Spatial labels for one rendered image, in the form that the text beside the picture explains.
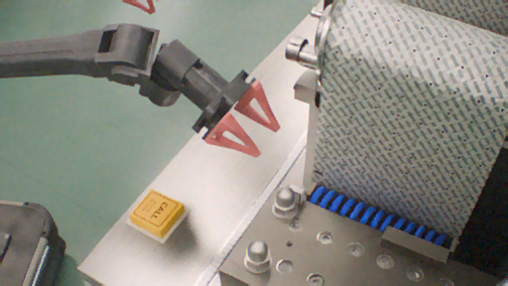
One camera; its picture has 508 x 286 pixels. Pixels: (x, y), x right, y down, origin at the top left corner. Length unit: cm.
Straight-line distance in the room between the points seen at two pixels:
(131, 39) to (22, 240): 120
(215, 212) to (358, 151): 31
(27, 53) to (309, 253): 51
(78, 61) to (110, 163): 155
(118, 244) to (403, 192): 47
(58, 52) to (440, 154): 56
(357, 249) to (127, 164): 167
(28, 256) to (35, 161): 75
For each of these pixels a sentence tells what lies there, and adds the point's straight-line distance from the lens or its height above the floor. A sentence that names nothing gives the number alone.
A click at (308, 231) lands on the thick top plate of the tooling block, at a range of 72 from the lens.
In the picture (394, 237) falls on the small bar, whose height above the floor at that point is 105.
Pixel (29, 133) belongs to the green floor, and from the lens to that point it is 260.
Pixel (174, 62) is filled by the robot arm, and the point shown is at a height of 118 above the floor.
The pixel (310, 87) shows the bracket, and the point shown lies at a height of 114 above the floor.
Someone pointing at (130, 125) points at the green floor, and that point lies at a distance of 245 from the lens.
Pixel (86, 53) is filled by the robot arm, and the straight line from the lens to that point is 77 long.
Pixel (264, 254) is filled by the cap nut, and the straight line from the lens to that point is 66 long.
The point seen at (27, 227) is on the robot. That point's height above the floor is 24.
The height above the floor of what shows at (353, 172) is 108.
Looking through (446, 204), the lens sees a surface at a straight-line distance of 71.
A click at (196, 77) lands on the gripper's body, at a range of 74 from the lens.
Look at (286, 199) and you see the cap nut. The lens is 71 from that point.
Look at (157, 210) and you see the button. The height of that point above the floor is 92.
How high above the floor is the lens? 161
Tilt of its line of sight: 45 degrees down
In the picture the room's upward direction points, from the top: straight up
